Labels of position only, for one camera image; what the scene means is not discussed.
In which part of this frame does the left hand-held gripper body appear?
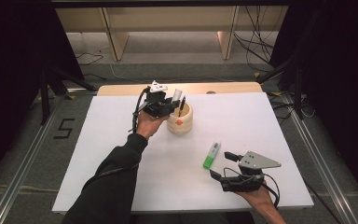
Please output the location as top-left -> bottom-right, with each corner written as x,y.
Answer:
142,80 -> 172,119

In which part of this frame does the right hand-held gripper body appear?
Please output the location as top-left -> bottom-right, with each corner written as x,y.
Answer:
220,150 -> 282,193

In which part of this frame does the black pen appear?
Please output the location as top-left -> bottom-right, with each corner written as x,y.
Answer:
178,95 -> 186,118

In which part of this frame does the white translucent stick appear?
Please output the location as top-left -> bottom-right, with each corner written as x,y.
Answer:
172,88 -> 184,104

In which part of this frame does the green highlighter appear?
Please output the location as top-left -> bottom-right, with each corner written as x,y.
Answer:
202,141 -> 222,170

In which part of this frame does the cream ringed pen holder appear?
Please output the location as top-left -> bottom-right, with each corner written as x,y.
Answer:
166,102 -> 194,135

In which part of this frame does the person's left hand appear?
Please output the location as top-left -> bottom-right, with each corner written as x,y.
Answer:
135,110 -> 171,140

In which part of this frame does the person's right hand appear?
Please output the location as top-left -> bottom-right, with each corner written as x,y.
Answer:
234,183 -> 278,216

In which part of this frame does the light wooden bench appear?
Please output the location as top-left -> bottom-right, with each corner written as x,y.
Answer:
55,6 -> 289,62

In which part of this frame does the black tripod stand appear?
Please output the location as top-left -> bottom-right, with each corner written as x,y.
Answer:
37,65 -> 98,126
255,54 -> 306,121

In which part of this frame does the black curtain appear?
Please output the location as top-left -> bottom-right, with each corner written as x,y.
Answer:
0,0 -> 86,190
268,0 -> 358,200

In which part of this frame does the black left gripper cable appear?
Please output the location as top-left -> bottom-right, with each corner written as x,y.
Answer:
131,87 -> 152,134

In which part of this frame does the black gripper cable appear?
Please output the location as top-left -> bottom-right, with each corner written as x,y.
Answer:
223,167 -> 282,209
131,87 -> 152,134

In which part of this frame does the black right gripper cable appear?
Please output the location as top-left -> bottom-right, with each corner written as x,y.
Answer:
223,167 -> 282,209

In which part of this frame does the thin black floor cable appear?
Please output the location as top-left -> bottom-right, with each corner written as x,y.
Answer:
75,50 -> 105,66

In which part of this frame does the aluminium floor rail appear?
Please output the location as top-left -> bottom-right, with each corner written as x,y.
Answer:
282,92 -> 358,224
0,95 -> 63,224

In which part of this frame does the bundle of black floor cables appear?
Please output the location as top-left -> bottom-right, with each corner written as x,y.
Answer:
232,5 -> 277,73

